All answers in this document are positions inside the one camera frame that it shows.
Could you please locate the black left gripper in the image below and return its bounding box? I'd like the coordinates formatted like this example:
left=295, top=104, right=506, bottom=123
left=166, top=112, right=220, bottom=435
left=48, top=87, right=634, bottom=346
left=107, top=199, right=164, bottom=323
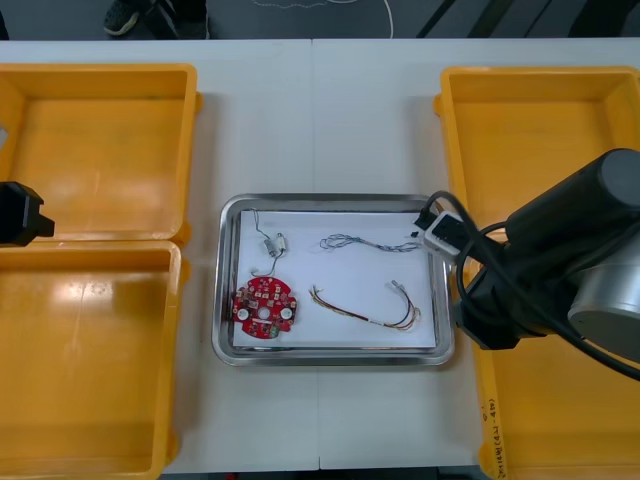
left=0, top=181, right=56, bottom=247

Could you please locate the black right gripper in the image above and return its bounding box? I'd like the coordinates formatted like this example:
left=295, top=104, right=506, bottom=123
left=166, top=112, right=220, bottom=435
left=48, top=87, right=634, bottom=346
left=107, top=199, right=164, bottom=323
left=452, top=277, right=532, bottom=352

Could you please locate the blue-white twisted wire harness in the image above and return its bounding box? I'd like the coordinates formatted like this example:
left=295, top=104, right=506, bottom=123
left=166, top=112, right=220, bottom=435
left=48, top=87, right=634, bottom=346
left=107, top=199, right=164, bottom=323
left=318, top=228, right=427, bottom=254

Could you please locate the red-yellow-black wire harness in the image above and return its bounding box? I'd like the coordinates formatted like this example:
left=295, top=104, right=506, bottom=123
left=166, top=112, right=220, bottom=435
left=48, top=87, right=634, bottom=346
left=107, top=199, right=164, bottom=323
left=307, top=279, right=423, bottom=333

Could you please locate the small metal solenoid with cable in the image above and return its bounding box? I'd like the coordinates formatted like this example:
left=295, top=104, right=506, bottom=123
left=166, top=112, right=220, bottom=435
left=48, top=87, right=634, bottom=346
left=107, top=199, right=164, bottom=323
left=248, top=207, right=291, bottom=277

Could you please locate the round red circuit board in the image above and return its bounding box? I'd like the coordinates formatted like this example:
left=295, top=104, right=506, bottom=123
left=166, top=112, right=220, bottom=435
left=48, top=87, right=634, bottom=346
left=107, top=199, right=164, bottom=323
left=231, top=275, right=302, bottom=343

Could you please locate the yellow-orange plastic bin with handwriting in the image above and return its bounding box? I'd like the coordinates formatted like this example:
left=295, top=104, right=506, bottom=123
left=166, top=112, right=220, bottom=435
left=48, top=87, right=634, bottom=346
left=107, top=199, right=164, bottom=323
left=457, top=249, right=640, bottom=480

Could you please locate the white paper sheet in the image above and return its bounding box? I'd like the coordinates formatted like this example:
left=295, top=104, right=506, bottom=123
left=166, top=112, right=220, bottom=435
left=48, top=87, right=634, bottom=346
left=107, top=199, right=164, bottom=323
left=232, top=209, right=436, bottom=350

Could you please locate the steel tray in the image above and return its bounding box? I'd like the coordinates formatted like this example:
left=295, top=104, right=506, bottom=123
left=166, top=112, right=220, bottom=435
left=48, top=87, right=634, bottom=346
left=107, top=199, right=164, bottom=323
left=212, top=192, right=457, bottom=368

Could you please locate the white cable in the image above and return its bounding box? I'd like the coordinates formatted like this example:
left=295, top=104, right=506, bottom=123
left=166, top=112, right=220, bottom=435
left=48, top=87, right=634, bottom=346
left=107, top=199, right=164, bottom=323
left=248, top=0, right=397, bottom=39

